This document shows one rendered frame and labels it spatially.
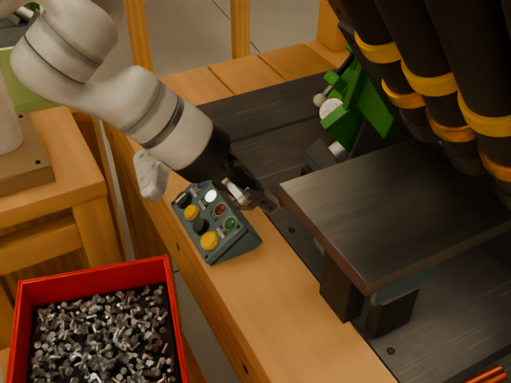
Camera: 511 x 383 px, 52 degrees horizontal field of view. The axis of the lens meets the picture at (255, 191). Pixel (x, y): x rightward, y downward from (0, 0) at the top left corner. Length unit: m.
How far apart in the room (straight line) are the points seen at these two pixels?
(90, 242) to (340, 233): 0.73
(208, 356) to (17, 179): 0.94
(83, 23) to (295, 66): 0.89
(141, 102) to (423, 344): 0.47
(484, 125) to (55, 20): 0.38
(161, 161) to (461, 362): 0.45
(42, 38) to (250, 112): 0.66
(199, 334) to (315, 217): 1.32
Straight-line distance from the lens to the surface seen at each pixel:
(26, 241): 1.14
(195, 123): 0.58
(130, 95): 0.55
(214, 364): 1.76
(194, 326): 1.84
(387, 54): 0.36
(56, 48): 0.53
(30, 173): 1.07
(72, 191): 1.06
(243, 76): 1.31
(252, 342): 0.72
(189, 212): 0.83
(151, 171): 0.61
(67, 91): 0.55
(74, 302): 0.82
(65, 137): 1.21
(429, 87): 0.33
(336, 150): 0.88
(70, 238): 1.16
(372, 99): 0.72
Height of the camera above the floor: 1.50
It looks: 41 degrees down
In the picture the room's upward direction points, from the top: straight up
